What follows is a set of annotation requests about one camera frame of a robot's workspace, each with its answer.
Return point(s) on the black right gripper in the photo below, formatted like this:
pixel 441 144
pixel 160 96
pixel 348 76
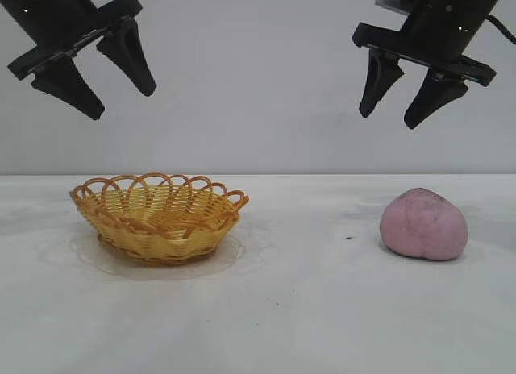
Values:
pixel 447 23

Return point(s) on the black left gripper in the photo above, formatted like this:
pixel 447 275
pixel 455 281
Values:
pixel 52 15

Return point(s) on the pink peach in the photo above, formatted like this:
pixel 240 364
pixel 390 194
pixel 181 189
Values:
pixel 423 225

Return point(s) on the yellow woven wicker basket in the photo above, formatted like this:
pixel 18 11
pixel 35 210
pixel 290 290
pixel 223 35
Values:
pixel 161 233

